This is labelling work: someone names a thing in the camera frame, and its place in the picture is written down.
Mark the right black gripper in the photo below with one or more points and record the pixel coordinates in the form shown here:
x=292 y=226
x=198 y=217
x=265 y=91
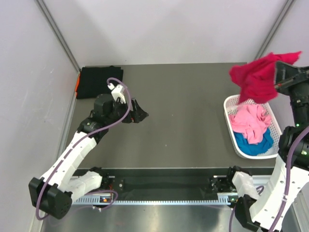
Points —
x=284 y=72

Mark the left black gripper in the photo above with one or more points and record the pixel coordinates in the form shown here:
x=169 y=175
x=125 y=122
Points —
x=138 y=114

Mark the red t shirt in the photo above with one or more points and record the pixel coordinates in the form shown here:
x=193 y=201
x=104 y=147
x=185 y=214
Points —
x=257 y=78

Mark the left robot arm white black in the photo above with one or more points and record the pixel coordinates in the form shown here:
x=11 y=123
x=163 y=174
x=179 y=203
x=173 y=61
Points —
x=54 y=192

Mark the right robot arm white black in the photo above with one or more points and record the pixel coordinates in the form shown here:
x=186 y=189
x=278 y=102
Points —
x=265 y=212

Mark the folded black t shirt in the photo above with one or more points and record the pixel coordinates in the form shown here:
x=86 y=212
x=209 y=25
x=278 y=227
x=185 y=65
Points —
x=93 y=81

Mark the pink t shirt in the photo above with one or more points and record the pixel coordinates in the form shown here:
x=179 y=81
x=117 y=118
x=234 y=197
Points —
x=252 y=121

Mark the white plastic basket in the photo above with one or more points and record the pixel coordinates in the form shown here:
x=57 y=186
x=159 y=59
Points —
x=230 y=107

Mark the folded orange t shirt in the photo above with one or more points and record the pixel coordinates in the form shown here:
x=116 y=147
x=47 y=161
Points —
x=77 y=84

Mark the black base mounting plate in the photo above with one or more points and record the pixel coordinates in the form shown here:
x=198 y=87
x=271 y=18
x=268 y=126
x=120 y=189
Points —
x=167 y=184

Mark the blue t shirt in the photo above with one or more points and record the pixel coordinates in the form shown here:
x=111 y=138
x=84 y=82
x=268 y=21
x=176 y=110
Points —
x=254 y=149

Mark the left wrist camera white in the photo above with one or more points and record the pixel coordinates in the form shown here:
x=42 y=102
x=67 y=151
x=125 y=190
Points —
x=117 y=93

